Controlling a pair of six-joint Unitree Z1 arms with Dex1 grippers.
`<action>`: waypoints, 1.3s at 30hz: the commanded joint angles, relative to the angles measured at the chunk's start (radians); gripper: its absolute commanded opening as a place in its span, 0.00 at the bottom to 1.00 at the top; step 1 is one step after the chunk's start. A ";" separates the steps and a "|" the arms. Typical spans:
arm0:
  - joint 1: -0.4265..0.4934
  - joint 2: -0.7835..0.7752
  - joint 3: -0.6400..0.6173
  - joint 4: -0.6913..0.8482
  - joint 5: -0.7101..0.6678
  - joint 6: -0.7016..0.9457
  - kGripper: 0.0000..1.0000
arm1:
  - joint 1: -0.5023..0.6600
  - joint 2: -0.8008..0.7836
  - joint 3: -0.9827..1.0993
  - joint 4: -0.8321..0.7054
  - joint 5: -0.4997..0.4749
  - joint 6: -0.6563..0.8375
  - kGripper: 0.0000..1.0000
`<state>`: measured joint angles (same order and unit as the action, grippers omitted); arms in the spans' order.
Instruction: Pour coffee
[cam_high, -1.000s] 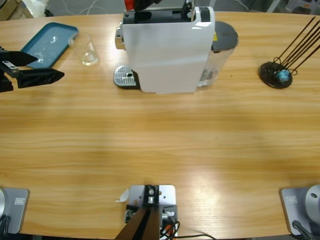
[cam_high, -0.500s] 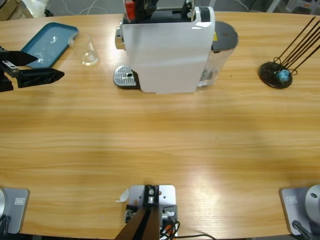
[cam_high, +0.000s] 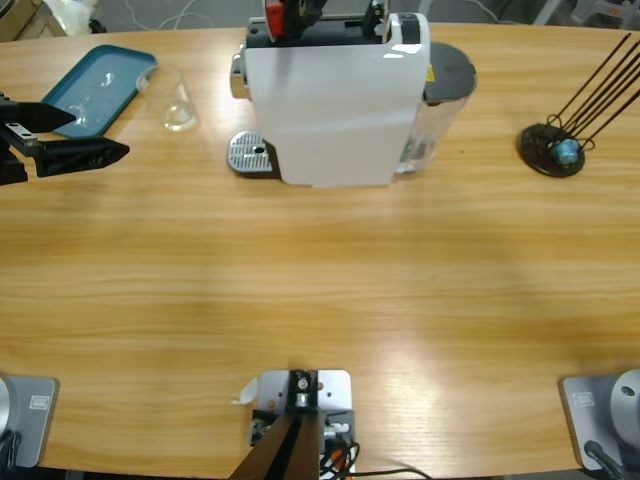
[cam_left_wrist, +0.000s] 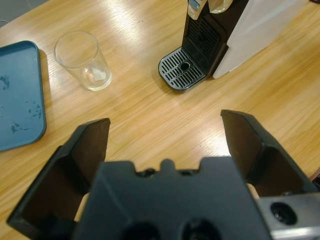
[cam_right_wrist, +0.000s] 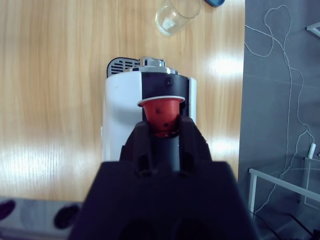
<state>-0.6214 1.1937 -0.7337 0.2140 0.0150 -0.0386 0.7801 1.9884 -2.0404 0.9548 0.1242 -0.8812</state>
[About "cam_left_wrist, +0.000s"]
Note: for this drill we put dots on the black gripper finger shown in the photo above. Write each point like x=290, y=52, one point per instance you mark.
x=65, y=175
x=255, y=155

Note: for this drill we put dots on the clear drinking glass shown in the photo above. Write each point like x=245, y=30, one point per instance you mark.
x=82, y=62

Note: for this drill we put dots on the white capsule coffee machine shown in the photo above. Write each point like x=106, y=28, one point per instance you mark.
x=255, y=37

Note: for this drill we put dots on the teal plastic tray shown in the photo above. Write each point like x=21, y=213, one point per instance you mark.
x=20, y=95

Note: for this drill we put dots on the metal drip tray grate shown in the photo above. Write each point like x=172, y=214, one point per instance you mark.
x=180, y=72

